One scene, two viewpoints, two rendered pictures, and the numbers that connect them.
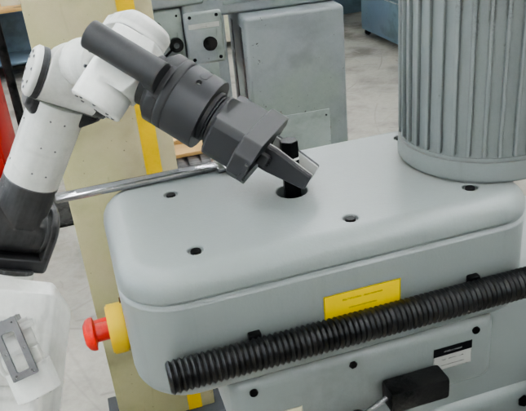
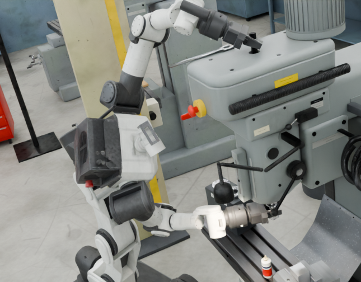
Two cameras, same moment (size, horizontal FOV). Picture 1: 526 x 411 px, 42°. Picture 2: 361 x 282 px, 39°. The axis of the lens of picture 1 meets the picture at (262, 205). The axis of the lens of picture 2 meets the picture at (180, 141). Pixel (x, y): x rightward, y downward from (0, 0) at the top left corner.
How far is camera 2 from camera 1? 0.96 m
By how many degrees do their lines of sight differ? 4
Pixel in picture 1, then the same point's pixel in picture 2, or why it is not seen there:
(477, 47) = not seen: outside the picture
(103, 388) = not seen: hidden behind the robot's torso
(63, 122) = (148, 46)
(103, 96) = (187, 25)
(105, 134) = (104, 75)
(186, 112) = (217, 27)
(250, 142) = (242, 33)
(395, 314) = (298, 83)
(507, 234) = (330, 55)
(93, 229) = not seen: hidden behind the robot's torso
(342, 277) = (280, 73)
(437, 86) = (300, 8)
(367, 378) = (289, 113)
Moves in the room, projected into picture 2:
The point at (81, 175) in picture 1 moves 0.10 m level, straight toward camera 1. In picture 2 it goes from (93, 99) to (98, 104)
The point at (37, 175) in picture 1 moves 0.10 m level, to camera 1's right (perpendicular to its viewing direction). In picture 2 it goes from (139, 69) to (164, 64)
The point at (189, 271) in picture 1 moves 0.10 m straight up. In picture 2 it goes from (233, 74) to (229, 43)
